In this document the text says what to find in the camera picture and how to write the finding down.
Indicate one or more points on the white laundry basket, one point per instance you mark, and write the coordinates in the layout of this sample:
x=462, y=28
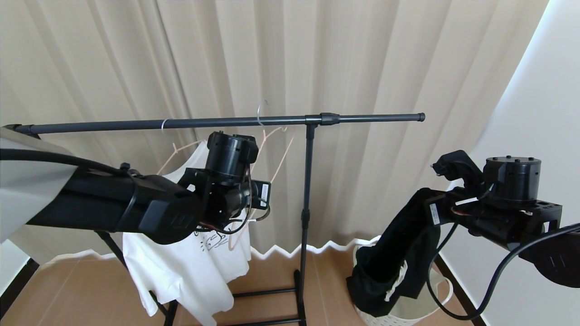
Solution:
x=421, y=308

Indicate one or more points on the black garment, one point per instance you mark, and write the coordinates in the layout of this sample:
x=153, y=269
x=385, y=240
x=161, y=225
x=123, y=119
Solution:
x=398, y=244

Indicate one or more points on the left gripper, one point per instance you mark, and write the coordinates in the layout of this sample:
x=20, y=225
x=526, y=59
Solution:
x=244, y=199

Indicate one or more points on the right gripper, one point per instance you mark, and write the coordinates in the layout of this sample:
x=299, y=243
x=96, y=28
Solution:
x=485, y=219

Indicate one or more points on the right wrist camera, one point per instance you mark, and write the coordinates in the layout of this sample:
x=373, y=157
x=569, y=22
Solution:
x=455, y=165

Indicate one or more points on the black clothes rack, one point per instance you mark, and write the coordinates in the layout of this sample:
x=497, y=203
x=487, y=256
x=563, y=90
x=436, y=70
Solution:
x=204, y=122

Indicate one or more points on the beige curtain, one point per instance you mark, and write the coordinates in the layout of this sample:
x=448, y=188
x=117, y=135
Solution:
x=362, y=54

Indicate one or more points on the white printed t-shirt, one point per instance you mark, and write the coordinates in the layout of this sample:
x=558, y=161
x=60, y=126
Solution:
x=181, y=271

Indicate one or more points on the pink clothes hanger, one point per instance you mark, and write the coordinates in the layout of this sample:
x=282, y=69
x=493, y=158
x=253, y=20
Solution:
x=181, y=148
x=283, y=158

